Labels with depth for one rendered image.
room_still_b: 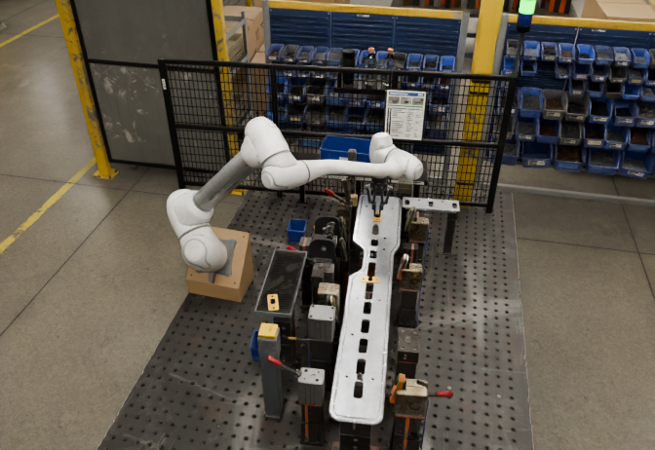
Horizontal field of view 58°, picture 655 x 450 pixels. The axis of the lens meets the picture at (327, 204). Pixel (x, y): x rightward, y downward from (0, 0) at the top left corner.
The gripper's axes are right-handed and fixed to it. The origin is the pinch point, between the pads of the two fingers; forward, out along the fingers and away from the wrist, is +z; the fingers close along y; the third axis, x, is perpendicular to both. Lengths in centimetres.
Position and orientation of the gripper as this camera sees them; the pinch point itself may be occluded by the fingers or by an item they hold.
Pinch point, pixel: (377, 209)
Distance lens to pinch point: 292.6
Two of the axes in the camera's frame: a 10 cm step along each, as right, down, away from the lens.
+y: 9.9, 0.7, -1.1
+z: 0.0, 8.3, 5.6
